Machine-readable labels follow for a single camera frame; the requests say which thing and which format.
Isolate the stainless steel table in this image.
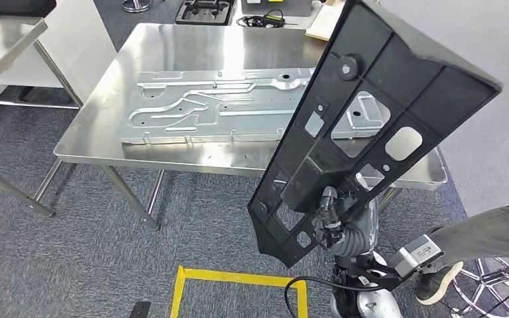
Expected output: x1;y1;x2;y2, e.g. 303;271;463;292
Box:
0;17;84;219

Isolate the black plastic plate holder part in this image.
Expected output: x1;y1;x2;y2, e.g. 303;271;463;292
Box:
247;0;504;268

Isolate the chrome stand base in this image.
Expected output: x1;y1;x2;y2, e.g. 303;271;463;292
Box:
121;0;154;13

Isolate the chrome stool base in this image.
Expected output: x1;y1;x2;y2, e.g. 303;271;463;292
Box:
451;256;509;318

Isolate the tan board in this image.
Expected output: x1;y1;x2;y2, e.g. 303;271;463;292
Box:
305;1;347;42

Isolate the grey equipment box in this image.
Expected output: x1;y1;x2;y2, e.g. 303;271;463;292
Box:
241;0;316;17

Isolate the white pedestal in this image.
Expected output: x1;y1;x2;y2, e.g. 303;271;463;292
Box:
0;0;118;121

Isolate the pressed sheet metal panel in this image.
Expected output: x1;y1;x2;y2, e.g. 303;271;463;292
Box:
117;66;392;146

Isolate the stainless steel workbench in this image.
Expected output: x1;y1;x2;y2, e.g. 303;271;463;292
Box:
54;22;449;232

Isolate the black charger with yellow label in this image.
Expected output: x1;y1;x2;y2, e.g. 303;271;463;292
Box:
236;9;300;30

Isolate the black bag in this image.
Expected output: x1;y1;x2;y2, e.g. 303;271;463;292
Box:
0;0;58;19

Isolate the black moulded tray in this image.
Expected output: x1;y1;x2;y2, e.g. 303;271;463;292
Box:
174;0;237;27

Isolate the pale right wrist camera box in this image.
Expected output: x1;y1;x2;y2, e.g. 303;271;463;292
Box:
388;235;444;280

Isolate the person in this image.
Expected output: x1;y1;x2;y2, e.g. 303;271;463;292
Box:
414;194;509;307

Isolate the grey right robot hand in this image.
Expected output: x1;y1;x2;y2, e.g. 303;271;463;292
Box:
315;186;380;252

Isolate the yellow floor tape square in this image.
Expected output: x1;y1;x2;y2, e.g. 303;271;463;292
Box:
170;265;310;318

